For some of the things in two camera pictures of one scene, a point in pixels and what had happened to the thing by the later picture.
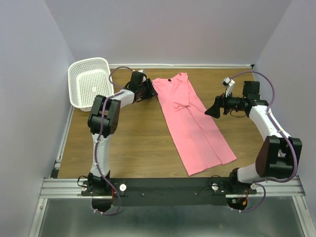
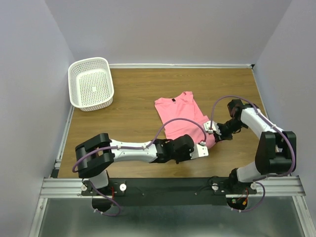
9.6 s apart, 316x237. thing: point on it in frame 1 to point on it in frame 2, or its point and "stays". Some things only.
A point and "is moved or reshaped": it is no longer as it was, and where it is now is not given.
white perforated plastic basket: [88, 78] stays
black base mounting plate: [163, 191] stays
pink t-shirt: [201, 144] is moved or reshaped
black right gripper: [220, 101] to [222, 137]
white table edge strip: [182, 65] stays
